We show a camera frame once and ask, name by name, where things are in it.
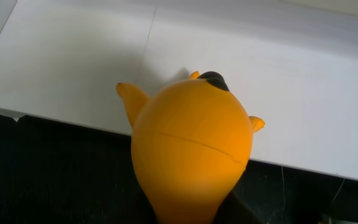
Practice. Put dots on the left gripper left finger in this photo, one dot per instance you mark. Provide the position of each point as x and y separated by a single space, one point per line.
150 216

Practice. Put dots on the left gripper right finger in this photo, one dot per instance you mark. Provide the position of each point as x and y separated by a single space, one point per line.
236 213

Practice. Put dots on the yellow rubber duck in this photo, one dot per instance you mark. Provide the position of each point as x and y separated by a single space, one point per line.
191 140

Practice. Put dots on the white shelf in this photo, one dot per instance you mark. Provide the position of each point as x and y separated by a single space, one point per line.
291 93

